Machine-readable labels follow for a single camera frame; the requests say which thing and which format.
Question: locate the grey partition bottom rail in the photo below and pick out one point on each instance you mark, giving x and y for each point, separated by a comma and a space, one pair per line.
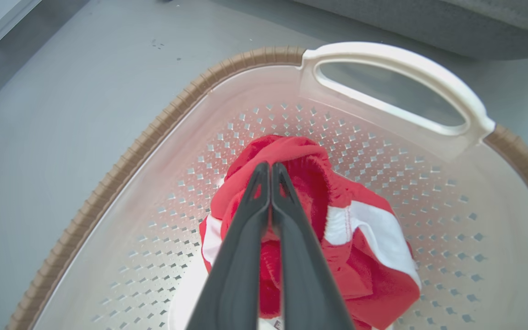
2, 28

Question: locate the beige laundry basket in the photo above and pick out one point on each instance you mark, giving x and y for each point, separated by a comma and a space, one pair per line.
145, 215

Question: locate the red and white jersey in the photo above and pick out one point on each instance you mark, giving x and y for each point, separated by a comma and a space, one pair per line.
360, 256

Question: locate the grey fabric sofa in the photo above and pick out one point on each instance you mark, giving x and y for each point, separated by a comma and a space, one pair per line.
452, 23

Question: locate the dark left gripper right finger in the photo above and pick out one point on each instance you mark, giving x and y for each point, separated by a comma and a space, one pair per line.
300, 266

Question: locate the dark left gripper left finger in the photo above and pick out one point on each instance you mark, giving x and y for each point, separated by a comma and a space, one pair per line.
241, 256

